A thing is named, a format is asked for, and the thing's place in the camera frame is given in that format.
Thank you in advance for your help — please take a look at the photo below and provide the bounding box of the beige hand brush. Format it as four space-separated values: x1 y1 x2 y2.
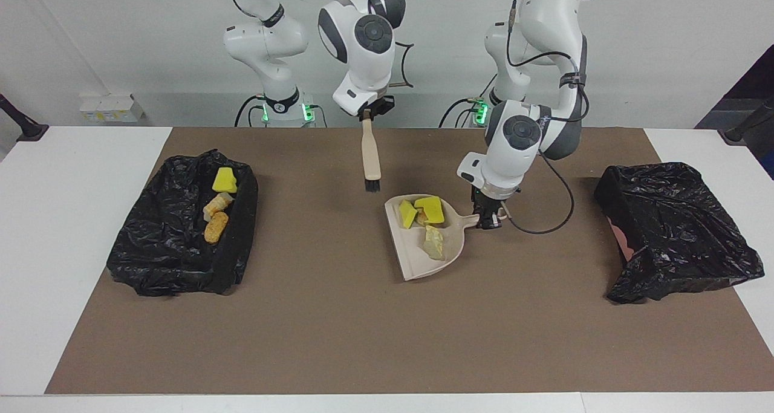
361 112 383 193

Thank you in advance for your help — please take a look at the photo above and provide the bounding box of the square yellow sponge piece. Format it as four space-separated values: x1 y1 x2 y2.
414 196 446 225

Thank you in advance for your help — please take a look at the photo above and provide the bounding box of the pale pastry piece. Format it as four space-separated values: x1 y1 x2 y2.
421 224 446 261

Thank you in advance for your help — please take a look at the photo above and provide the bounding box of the beige plastic dustpan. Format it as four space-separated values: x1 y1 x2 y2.
385 193 482 282

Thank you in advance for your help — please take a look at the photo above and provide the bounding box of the wavy yellow sponge piece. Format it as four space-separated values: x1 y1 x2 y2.
212 167 239 194

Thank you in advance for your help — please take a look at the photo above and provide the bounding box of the striped croissant piece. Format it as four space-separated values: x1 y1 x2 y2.
203 192 235 222

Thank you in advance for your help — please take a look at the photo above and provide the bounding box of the brown bread nugget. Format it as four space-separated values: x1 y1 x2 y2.
204 212 230 244

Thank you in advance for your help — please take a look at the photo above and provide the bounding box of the black bag bin, pink rim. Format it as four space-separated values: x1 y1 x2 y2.
594 162 766 305

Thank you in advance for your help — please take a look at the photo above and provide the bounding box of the black bag lined bin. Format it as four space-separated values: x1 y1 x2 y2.
106 149 259 297

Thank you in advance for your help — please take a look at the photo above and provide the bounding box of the brown table mat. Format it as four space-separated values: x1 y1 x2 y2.
45 127 774 394

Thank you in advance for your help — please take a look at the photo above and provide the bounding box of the black stand pole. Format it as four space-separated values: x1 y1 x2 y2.
724 99 774 145
0 93 49 141

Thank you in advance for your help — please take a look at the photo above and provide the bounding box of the white tissue box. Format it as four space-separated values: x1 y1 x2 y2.
80 94 145 123

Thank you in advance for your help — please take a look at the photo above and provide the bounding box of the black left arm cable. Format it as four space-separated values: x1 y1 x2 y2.
505 0 575 235

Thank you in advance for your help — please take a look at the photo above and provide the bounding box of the black left base cable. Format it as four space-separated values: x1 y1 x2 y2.
438 96 484 128

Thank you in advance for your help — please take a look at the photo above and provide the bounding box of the black base cable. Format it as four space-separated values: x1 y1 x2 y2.
438 96 484 128
234 96 267 128

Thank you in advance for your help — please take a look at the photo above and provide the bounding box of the black right base cable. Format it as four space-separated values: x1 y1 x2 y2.
234 96 267 128

